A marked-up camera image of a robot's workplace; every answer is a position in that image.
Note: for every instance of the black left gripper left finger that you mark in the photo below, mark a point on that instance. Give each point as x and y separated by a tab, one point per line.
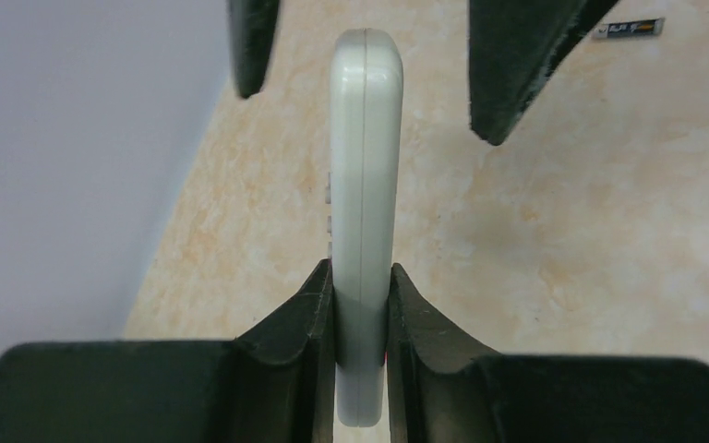
273	383

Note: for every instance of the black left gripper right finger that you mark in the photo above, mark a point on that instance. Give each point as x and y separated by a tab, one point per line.
444	385

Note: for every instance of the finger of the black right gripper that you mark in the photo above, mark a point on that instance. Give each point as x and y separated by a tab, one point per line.
514	47
252	28

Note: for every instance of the white remote control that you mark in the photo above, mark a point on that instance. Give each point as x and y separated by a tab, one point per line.
366	101

